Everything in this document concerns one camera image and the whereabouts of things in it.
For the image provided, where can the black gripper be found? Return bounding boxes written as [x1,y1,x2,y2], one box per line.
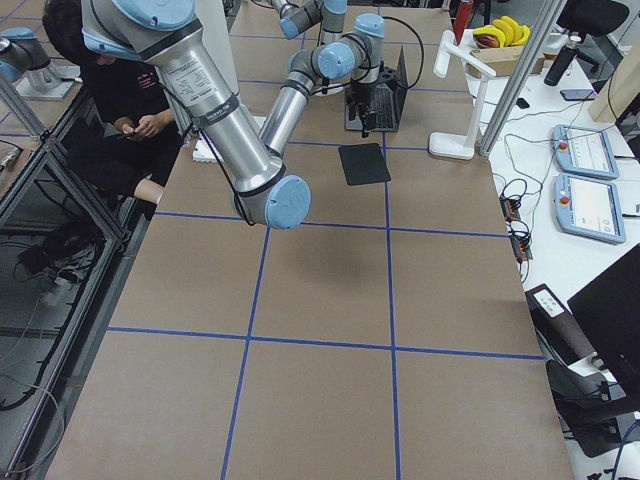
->
[345,66,398,138]

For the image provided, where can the grey laptop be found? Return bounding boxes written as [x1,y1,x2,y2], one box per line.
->
[344,47,409,137]

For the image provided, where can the black mouse pad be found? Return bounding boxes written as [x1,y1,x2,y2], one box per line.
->
[338,143,391,186]

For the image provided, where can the white desk lamp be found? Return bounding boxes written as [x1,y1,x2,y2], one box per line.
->
[428,29,498,161]

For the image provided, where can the red cylinder bottle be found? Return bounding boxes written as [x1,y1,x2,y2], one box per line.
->
[453,0,474,45]

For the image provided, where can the cardboard box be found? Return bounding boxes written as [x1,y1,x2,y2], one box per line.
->
[466,46,545,78]

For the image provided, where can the yellow bananas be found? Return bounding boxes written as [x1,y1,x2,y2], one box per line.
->
[472,16,531,49]

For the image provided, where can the black water bottle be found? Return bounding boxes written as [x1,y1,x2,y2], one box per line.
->
[544,35,581,86]

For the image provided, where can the smartphone on desk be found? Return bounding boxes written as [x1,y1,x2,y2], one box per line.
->
[560,89,597,102]

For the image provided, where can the far teach pendant tablet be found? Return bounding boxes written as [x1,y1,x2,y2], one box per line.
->
[551,124,619,180]

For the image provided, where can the teach pendant tablet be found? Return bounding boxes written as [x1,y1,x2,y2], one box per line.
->
[551,124,619,180]
[553,173,626,245]

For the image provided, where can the seated person in black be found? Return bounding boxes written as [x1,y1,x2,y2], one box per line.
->
[42,1,183,219]

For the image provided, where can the near teach pendant tablet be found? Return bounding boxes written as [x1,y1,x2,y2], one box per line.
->
[553,173,626,245]

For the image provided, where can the black office chair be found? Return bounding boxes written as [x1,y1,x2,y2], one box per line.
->
[556,0,630,73]

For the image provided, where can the black monitor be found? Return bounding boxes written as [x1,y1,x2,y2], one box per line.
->
[568,246,639,393]

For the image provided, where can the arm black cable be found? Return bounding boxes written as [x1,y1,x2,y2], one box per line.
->
[312,15,425,96]

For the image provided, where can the aluminium frame post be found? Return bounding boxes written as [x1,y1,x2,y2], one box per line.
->
[478,0,567,157]

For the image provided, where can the white camera stand column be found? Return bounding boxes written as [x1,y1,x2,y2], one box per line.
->
[192,0,269,166]

